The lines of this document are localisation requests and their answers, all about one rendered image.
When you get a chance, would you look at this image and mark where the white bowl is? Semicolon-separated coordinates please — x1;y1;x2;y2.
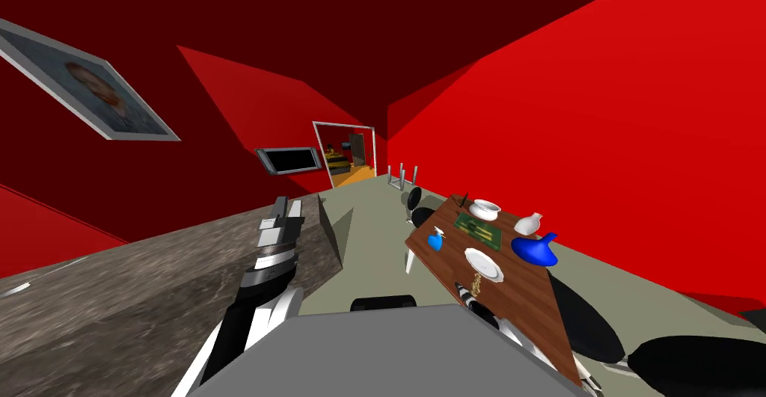
468;199;503;222

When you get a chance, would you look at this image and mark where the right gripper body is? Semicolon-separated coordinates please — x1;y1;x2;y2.
454;282;480;313

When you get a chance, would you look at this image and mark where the grey framed portrait picture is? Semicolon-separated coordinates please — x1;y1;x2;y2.
0;16;183;143

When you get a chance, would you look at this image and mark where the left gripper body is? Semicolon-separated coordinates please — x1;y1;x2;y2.
254;216;306;270

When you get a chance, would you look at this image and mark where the blue vase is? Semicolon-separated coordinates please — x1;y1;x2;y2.
511;232;560;268

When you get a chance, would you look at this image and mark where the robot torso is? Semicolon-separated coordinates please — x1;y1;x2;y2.
185;294;590;397

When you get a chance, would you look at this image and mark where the grey metal rack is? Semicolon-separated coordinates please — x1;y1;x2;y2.
386;161;420;192

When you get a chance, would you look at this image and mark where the green placemat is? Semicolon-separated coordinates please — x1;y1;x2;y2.
453;213;503;253

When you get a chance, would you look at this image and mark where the black wall screen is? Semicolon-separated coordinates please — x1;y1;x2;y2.
254;146;324;176

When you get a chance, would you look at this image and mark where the white plate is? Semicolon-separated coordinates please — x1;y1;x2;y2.
464;247;506;284

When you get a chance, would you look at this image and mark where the white teapot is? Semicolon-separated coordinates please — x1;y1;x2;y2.
513;212;545;237

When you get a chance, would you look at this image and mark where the brown wooden table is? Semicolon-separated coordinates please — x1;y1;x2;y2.
405;193;585;387

